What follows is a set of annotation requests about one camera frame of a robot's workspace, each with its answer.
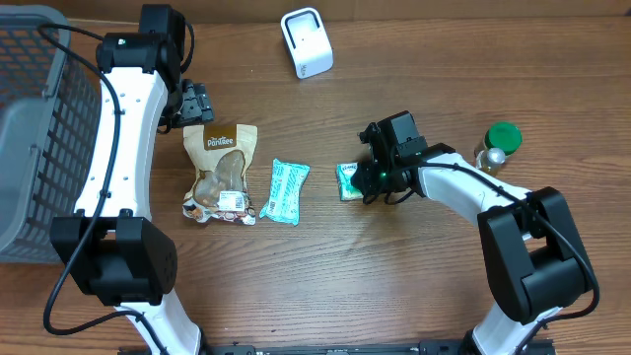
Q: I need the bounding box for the green tissue pack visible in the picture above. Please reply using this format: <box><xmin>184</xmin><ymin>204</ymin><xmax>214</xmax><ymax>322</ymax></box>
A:
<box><xmin>336</xmin><ymin>163</ymin><xmax>363</xmax><ymax>201</ymax></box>

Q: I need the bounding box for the brown snack pouch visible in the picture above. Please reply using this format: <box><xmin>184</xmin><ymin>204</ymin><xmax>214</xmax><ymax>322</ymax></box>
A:
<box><xmin>182</xmin><ymin>124</ymin><xmax>258</xmax><ymax>226</ymax></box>

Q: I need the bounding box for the teal snack wrapper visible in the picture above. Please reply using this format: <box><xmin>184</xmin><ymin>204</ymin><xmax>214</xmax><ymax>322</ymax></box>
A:
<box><xmin>259</xmin><ymin>159</ymin><xmax>311</xmax><ymax>226</ymax></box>

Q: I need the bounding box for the yellow dish soap bottle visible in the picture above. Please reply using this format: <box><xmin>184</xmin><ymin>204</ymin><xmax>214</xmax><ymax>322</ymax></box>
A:
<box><xmin>476</xmin><ymin>148</ymin><xmax>506</xmax><ymax>177</ymax></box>

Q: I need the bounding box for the green lid jar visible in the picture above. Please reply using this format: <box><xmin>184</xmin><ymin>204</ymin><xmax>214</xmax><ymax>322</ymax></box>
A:
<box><xmin>474</xmin><ymin>121</ymin><xmax>523</xmax><ymax>158</ymax></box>

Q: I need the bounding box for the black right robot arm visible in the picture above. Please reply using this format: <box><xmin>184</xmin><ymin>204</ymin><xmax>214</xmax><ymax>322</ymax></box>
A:
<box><xmin>351</xmin><ymin>110</ymin><xmax>600</xmax><ymax>354</ymax></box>

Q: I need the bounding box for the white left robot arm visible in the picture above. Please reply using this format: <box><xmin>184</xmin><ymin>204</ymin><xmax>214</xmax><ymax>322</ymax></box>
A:
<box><xmin>49</xmin><ymin>4</ymin><xmax>213</xmax><ymax>354</ymax></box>

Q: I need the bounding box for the white barcode scanner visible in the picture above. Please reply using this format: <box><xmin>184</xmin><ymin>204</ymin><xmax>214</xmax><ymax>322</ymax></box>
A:
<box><xmin>280</xmin><ymin>7</ymin><xmax>333</xmax><ymax>79</ymax></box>

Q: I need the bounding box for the grey plastic mesh basket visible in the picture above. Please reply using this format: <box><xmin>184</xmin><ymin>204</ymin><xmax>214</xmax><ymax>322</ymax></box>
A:
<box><xmin>1</xmin><ymin>5</ymin><xmax>101</xmax><ymax>263</ymax></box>

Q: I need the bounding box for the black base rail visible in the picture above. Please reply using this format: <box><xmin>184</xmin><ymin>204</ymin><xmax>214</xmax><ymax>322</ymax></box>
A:
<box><xmin>117</xmin><ymin>337</ymin><xmax>558</xmax><ymax>355</ymax></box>

